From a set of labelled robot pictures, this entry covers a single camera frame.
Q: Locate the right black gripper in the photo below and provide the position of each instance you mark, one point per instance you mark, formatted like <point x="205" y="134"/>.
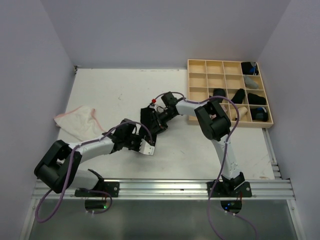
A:
<point x="163" y="126"/>

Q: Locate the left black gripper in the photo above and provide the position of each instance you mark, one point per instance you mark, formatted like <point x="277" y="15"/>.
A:
<point x="140" y="137"/>

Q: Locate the black garment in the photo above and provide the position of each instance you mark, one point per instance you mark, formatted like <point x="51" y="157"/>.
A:
<point x="145" y="119"/>

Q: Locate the black striped underwear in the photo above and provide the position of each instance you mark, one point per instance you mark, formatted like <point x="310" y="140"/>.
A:
<point x="218" y="92"/>

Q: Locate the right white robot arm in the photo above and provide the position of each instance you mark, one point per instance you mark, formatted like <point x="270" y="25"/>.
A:
<point x="214" y="124"/>

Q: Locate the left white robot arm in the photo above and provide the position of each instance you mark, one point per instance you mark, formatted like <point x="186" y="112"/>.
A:
<point x="59" y="167"/>

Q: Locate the pink rolled underwear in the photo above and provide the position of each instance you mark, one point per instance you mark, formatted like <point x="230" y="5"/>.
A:
<point x="223" y="108"/>

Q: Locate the white pink-trimmed underwear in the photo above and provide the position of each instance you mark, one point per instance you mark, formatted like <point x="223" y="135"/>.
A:
<point x="80" y="123"/>

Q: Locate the black rolled underwear middle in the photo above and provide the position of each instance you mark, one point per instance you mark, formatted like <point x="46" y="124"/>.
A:
<point x="239" y="96"/>

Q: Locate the beige rolled underwear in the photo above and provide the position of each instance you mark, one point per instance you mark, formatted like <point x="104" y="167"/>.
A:
<point x="242" y="113"/>

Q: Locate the grey rolled underwear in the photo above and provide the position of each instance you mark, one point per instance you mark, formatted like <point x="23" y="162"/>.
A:
<point x="250" y="83"/>

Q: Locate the black rolled underwear right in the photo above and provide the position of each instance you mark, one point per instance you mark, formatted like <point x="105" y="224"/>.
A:
<point x="254" y="99"/>

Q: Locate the black blue rolled underwear top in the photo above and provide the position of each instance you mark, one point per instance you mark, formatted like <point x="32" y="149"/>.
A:
<point x="249" y="68"/>

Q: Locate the black blue rolled underwear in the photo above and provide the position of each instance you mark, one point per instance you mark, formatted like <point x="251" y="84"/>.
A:
<point x="249" y="68"/>
<point x="259" y="114"/>

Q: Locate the black blue rolled underwear bottom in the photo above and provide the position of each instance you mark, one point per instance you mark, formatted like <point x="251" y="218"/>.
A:
<point x="259" y="114"/>

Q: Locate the wooden compartment organizer box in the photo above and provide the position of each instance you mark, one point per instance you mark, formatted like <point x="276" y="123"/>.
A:
<point x="206" y="75"/>

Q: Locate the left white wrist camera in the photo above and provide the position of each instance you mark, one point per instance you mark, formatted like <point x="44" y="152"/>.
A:
<point x="146" y="148"/>

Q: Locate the aluminium mounting rail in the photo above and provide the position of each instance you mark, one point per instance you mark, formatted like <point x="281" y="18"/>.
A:
<point x="196" y="189"/>

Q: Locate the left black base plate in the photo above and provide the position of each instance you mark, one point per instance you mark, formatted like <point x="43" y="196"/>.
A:
<point x="105" y="188"/>

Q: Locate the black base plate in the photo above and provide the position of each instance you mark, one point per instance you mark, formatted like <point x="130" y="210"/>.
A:
<point x="105" y="188"/>
<point x="221" y="191"/>

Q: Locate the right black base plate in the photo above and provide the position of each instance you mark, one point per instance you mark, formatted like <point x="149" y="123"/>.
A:
<point x="221" y="191"/>

